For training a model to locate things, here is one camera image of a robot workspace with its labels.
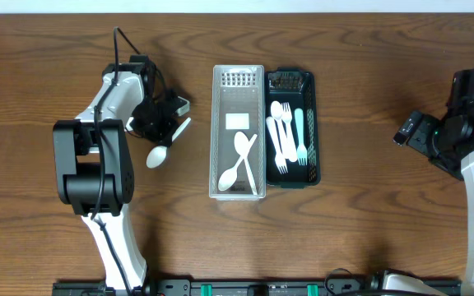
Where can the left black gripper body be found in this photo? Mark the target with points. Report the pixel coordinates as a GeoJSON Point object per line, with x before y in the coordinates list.
{"type": "Point", "coordinates": [155, 124]}

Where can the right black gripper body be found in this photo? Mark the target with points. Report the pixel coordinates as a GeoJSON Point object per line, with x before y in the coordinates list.
{"type": "Point", "coordinates": [422, 134]}

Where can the white spoon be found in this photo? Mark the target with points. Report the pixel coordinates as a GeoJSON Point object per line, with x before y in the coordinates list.
{"type": "Point", "coordinates": [158, 154]}
{"type": "Point", "coordinates": [276, 113]}

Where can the white spoon bowl down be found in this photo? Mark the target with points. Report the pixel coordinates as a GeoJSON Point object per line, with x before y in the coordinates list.
{"type": "Point", "coordinates": [243, 146]}

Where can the white spoon bowl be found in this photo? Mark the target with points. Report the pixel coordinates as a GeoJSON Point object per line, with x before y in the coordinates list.
{"type": "Point", "coordinates": [228, 178]}

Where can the white fork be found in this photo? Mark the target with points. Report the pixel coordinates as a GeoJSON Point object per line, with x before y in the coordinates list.
{"type": "Point", "coordinates": [279, 158]}
{"type": "Point", "coordinates": [287, 118]}
{"type": "Point", "coordinates": [301, 150]}

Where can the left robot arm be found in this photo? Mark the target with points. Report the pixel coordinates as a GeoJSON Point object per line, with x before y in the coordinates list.
{"type": "Point", "coordinates": [94, 170]}

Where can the clear perforated plastic basket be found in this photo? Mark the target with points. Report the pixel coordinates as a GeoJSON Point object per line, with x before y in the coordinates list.
{"type": "Point", "coordinates": [237, 89]}

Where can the white label sticker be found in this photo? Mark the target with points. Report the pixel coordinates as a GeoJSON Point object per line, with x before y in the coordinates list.
{"type": "Point", "coordinates": [237, 121]}

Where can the black perforated plastic basket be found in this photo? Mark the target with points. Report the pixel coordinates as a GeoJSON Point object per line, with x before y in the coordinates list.
{"type": "Point", "coordinates": [297, 88]}

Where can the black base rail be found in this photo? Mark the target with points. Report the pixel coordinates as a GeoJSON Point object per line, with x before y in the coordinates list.
{"type": "Point", "coordinates": [332, 285]}

